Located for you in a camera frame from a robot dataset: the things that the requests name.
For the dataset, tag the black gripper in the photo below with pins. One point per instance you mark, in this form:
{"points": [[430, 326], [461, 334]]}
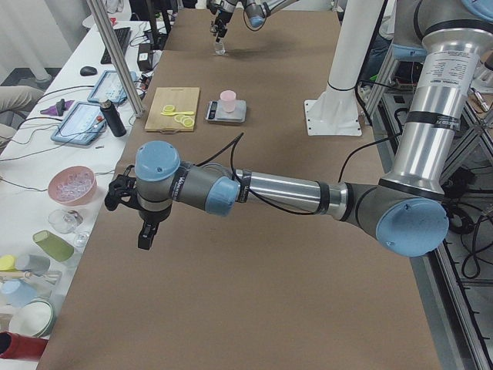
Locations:
{"points": [[220, 20], [152, 216]]}

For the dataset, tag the clear glass sauce bottle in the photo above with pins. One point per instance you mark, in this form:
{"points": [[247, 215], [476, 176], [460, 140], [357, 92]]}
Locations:
{"points": [[219, 48]]}

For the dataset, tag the pink plastic cup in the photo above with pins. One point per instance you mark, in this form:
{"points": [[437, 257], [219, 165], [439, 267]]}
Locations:
{"points": [[228, 100]]}

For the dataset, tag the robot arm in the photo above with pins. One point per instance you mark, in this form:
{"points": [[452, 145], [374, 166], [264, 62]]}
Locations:
{"points": [[254, 15], [403, 212]]}

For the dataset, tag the silver kitchen scale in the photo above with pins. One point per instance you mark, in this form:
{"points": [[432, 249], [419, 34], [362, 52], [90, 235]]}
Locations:
{"points": [[215, 112]]}

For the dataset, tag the green plastic cup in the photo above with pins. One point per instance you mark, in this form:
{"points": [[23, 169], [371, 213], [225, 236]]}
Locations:
{"points": [[53, 245]]}

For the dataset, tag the grey cup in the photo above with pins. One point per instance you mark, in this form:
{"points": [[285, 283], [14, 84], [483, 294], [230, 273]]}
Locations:
{"points": [[32, 263]]}

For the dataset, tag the light blue cup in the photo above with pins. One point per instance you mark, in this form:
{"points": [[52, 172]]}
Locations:
{"points": [[18, 293]]}

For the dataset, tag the yellow cup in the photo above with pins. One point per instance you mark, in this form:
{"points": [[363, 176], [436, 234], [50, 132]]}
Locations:
{"points": [[7, 263]]}

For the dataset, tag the black power adapter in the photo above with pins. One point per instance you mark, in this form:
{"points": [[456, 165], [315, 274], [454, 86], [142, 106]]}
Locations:
{"points": [[145, 57]]}

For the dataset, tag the yellow plastic knife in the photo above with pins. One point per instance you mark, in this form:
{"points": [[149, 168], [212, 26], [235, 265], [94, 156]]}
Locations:
{"points": [[174, 113]]}

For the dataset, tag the wine glass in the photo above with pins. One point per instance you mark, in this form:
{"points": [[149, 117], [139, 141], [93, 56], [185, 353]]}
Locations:
{"points": [[68, 222]]}

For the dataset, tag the bamboo cutting board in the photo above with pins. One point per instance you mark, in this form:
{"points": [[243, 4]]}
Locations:
{"points": [[183, 98]]}

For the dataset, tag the pink bowl with ice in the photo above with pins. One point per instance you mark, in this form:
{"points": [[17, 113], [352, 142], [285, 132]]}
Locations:
{"points": [[73, 186]]}

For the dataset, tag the lemon slice far end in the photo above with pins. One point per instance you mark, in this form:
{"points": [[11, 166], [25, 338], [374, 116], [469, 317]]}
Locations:
{"points": [[169, 109]]}

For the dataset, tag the far teach pendant tablet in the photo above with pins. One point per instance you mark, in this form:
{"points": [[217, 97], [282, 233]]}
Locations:
{"points": [[108, 87]]}

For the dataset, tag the teach pendant tablet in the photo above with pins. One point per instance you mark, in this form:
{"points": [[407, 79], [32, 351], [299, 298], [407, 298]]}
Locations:
{"points": [[81, 126], [108, 87]]}

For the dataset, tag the near teach pendant tablet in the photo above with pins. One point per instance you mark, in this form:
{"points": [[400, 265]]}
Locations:
{"points": [[81, 126]]}

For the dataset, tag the white green bowl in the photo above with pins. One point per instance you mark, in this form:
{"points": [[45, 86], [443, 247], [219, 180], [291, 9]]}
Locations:
{"points": [[36, 319]]}

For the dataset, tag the black water bottle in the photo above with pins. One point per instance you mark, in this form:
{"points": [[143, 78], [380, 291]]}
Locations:
{"points": [[111, 115]]}

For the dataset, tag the black computer mouse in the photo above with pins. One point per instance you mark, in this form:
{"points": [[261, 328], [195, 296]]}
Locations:
{"points": [[88, 71]]}

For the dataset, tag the red cylinder container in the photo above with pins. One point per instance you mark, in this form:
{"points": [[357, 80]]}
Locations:
{"points": [[20, 347]]}

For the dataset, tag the lemon slice near handle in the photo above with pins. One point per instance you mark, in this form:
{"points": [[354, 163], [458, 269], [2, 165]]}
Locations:
{"points": [[185, 121]]}

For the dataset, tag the aluminium frame post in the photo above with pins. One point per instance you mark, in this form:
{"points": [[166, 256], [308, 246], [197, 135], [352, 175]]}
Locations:
{"points": [[110, 41]]}

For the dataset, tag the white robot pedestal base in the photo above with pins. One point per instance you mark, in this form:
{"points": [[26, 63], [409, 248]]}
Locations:
{"points": [[335, 112]]}

